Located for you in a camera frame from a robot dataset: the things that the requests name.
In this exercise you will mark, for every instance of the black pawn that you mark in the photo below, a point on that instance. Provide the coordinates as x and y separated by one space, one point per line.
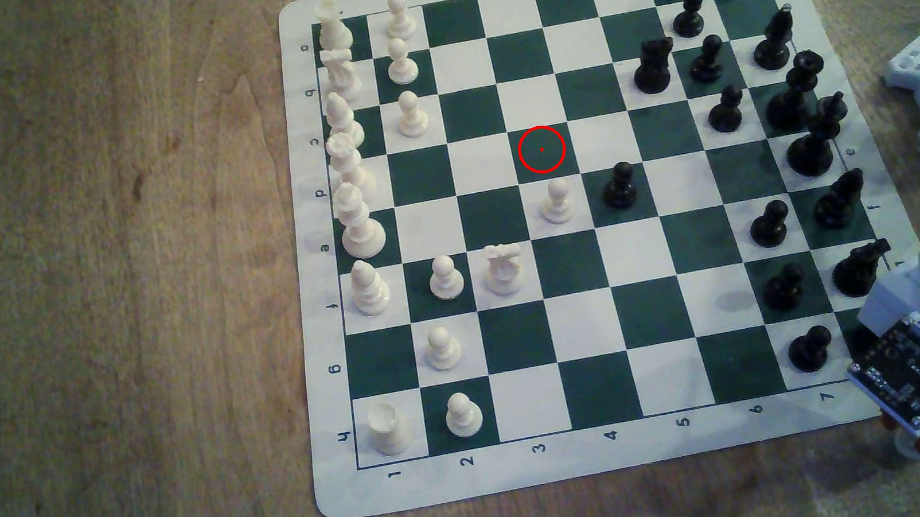
809 353
706 66
619 188
769 230
688 20
785 291
726 115

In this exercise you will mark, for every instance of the white knight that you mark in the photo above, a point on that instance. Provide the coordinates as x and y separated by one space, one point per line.
505 275
341 77

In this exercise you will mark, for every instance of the white rook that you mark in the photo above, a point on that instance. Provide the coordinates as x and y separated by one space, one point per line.
335 34
389 431

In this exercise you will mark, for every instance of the white lattice base mount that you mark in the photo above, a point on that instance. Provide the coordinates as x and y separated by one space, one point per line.
914 59

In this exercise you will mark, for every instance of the black queen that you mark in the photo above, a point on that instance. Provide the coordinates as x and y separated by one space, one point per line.
793 103

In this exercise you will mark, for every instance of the white pawn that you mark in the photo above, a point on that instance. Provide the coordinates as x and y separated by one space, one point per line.
910 443
402 66
463 418
443 351
412 118
399 23
446 282
558 206

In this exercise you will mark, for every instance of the white king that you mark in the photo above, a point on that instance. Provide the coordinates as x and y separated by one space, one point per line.
360 231

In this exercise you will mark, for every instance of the black bishop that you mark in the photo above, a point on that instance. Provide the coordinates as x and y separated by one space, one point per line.
838 207
774 49

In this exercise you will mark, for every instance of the white queen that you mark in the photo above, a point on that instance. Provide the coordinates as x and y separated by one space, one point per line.
351 171

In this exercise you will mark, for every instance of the black knight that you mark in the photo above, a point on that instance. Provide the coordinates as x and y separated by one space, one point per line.
857 274
653 72

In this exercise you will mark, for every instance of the white bishop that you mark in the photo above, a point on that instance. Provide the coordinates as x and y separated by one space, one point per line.
344 129
371 295

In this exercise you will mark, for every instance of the black king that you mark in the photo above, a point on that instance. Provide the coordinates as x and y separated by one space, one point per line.
811 149

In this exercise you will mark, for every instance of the green and white chess mat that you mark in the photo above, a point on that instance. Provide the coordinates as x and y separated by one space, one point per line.
528 398

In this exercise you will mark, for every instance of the black wrist camera board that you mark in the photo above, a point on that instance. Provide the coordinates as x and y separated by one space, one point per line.
914 367

